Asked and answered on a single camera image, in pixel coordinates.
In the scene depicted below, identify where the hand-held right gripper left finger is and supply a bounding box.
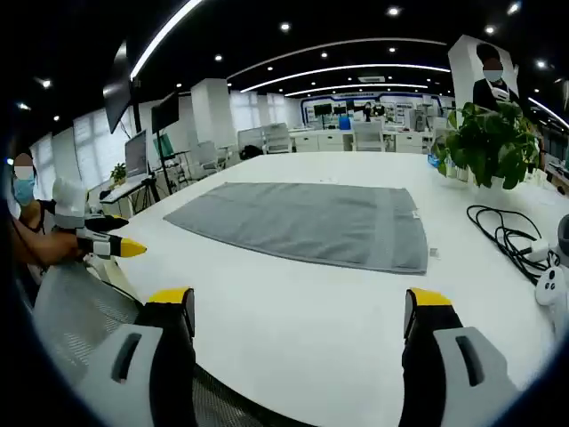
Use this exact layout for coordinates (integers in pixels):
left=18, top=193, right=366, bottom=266
left=79, top=286, right=197, bottom=427

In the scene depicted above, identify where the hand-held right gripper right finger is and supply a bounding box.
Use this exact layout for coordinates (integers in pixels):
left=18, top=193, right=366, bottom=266
left=397, top=286, right=522, bottom=427

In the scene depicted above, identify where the grey towel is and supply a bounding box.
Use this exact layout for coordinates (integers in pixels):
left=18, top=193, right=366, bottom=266
left=162, top=181, right=429, bottom=277

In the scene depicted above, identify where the person's left hand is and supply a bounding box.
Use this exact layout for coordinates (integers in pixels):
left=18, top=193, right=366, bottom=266
left=60, top=231, right=90, bottom=264

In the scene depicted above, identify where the person's upper body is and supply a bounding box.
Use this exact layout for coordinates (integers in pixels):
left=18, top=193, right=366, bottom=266
left=7, top=175, right=57, bottom=232

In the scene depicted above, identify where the white-framed monitor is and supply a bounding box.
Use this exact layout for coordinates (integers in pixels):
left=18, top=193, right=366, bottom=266
left=124, top=129, right=149, bottom=180

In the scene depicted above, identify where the black monitor stand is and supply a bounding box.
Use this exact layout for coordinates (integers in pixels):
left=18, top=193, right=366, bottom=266
left=156, top=129, right=175, bottom=197

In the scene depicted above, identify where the green board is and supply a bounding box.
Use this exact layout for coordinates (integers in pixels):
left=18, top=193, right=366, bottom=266
left=153, top=132, right=175, bottom=159

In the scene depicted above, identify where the hanging dark screen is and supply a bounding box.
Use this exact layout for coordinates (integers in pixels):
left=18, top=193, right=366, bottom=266
left=102, top=41, right=135, bottom=134

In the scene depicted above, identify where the dark monitor on stand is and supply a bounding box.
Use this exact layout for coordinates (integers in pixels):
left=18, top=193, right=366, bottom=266
left=150, top=90, right=181, bottom=135

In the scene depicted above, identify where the white handheld controller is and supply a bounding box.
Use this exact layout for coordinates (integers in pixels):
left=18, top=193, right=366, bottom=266
left=534, top=265, right=569, bottom=309

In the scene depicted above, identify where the white power adapter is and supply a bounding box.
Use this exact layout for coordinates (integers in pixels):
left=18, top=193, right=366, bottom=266
left=524, top=238, right=551, bottom=262

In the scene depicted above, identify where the white table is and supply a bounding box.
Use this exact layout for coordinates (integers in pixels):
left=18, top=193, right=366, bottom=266
left=98, top=150, right=569, bottom=427

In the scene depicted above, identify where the white office chair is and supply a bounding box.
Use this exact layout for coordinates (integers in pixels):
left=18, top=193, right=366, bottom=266
left=260, top=123, right=293, bottom=155

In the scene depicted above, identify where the blue box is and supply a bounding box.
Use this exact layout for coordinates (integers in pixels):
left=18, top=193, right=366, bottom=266
left=425, top=150, right=451, bottom=177

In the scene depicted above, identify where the potted green plant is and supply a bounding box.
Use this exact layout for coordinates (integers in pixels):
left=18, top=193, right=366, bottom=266
left=433, top=101, right=544, bottom=191

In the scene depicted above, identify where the black cable bundle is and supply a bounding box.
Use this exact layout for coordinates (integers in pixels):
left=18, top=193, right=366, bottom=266
left=465, top=204, right=552, bottom=286

